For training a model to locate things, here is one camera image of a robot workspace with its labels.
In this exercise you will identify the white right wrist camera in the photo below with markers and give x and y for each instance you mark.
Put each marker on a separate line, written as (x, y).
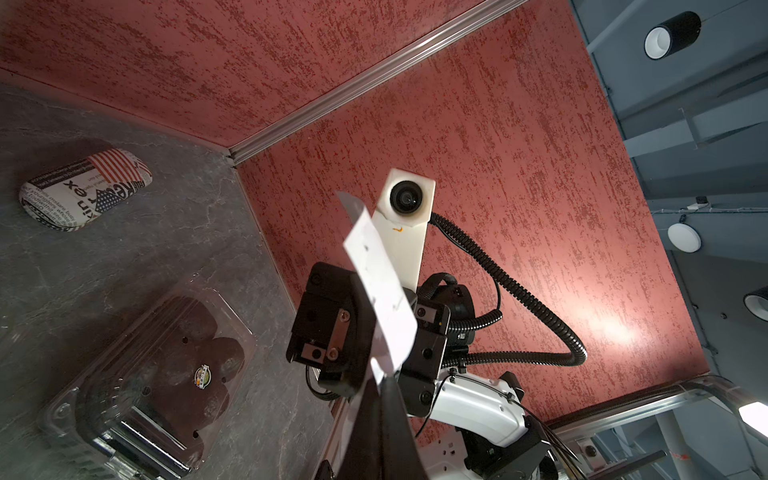
(401, 217)

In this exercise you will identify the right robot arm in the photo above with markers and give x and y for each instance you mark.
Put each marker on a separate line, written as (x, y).
(431, 419)

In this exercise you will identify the black ceiling spotlight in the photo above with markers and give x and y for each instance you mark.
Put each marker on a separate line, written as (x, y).
(757, 303)
(672, 35)

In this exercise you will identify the round sticker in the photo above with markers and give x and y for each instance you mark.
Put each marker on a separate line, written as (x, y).
(202, 377)

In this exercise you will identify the lit tube lamp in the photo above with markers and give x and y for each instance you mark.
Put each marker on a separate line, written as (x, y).
(755, 416)

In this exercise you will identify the clear box dark plums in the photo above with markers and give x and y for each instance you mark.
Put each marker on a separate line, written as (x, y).
(134, 413)

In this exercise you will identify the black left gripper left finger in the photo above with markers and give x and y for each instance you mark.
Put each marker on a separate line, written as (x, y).
(362, 458)

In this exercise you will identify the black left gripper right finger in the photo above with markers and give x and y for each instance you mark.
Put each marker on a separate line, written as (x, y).
(400, 458)

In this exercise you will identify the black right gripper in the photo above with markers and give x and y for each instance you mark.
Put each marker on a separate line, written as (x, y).
(333, 332)

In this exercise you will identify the white round ceiling lamp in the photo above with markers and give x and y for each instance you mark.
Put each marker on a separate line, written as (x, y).
(684, 237)

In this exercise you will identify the printed drink can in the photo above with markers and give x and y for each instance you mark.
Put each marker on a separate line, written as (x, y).
(71, 197)

